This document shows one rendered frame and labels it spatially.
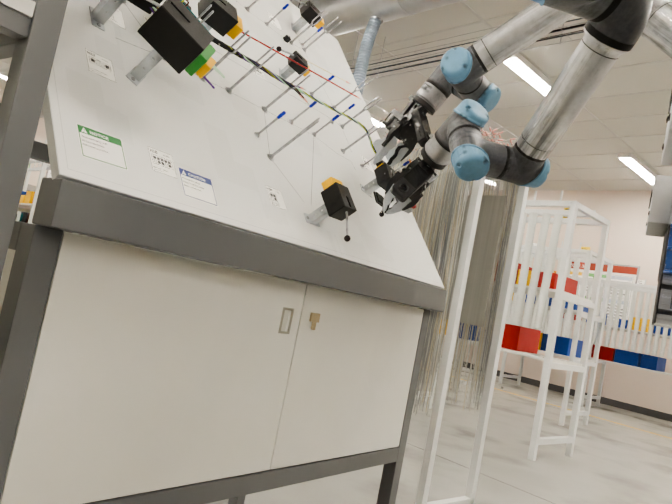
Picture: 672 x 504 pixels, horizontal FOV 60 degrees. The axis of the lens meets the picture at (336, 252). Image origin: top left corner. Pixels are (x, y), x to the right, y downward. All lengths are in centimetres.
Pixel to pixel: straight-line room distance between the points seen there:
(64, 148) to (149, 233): 17
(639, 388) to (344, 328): 852
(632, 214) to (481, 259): 765
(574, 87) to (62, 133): 91
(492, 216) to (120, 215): 192
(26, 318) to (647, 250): 945
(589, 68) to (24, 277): 101
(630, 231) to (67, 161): 954
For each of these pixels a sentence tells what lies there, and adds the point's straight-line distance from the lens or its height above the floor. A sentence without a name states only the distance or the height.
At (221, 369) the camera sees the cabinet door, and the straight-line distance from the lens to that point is 112.
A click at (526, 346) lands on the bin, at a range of 459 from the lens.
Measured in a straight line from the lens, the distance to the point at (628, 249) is 1000.
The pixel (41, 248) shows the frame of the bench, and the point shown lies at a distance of 88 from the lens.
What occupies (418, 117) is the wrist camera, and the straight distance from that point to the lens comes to 159.
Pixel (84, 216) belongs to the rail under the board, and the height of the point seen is 82.
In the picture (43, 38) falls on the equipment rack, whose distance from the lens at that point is 84.
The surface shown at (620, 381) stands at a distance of 982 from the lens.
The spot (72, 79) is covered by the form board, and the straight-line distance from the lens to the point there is 100.
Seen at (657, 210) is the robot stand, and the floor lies 105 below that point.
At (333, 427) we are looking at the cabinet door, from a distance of 145.
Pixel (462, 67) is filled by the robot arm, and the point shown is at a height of 136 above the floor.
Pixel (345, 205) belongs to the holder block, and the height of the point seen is 97.
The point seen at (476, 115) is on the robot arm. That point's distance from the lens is 135.
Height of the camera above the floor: 78
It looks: 4 degrees up
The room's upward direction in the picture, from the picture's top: 11 degrees clockwise
